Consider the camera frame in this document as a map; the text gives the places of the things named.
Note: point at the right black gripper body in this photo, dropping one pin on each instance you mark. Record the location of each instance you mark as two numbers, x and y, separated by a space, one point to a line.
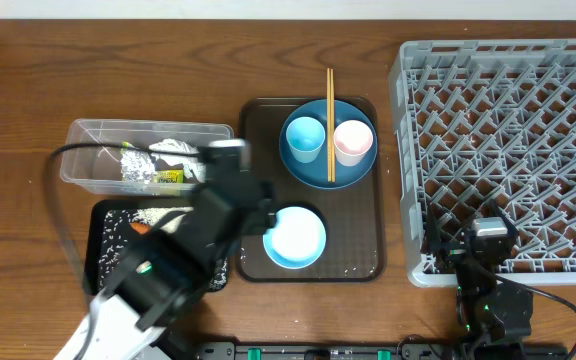
454 252

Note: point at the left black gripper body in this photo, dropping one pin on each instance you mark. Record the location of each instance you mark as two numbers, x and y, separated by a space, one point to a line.
262 218

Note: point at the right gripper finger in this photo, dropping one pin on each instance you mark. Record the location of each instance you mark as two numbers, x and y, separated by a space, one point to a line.
432 233
498 212

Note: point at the white tissue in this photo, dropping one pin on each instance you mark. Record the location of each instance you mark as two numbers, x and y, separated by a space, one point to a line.
173 153
195 171

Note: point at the light blue white bowl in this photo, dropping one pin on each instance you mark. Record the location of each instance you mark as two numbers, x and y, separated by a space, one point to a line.
297 240

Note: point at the orange carrot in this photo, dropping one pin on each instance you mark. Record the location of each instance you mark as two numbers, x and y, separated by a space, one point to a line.
140 228

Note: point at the yellow foil snack wrapper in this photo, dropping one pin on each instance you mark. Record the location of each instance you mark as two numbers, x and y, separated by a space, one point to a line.
140 175

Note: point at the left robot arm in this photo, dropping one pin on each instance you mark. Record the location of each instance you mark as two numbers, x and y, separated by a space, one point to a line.
168 269

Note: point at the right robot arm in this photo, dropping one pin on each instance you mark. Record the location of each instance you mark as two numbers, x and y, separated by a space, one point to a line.
495 312

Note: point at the grey dishwasher rack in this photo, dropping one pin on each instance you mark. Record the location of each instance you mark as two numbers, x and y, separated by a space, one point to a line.
488 120

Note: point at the brown serving tray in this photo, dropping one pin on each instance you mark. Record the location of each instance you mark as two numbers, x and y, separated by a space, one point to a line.
352 215

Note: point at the dark blue plate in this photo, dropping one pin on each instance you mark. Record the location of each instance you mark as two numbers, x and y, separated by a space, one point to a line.
314 173

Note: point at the light blue cup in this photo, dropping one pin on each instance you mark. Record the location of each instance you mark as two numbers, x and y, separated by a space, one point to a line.
305 137

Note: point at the spilled white rice grains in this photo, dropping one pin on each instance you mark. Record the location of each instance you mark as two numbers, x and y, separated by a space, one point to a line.
116 234

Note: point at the black tray bin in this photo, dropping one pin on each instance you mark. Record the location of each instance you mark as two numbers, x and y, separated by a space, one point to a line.
100 209

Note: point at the pink white cup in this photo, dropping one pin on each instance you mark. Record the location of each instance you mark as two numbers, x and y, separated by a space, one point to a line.
352 140

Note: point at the clear plastic bin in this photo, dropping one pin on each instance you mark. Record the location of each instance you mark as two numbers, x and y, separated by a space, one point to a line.
98 169

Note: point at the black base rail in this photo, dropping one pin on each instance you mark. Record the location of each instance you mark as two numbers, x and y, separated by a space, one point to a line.
406 351

